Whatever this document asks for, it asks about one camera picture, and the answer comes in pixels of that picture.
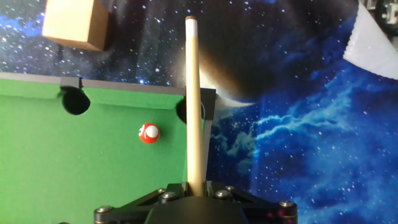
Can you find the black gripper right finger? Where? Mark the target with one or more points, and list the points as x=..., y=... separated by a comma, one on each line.
x=248, y=199

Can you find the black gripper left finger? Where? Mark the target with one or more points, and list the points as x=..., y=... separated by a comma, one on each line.
x=149, y=199

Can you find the wooden pool cue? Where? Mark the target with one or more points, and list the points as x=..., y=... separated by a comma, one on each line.
x=194, y=109

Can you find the red striped pool ball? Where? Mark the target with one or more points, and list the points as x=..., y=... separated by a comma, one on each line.
x=149, y=133

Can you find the mini green pool table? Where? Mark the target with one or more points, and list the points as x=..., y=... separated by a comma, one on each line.
x=77, y=155

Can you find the galaxy print cloth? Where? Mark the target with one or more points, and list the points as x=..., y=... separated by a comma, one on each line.
x=295, y=140

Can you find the wooden cube block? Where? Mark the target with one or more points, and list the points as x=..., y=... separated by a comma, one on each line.
x=74, y=23

